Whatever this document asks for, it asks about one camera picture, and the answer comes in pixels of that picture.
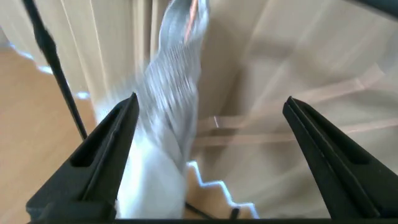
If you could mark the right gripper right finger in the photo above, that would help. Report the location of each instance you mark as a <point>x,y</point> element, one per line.
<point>348,186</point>

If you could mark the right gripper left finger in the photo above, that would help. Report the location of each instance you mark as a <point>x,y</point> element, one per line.
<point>99,180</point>

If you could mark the pale grey shorts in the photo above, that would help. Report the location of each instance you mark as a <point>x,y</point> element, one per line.
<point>168,93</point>

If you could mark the black clothes rack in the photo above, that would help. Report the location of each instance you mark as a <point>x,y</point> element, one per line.
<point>51,53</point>

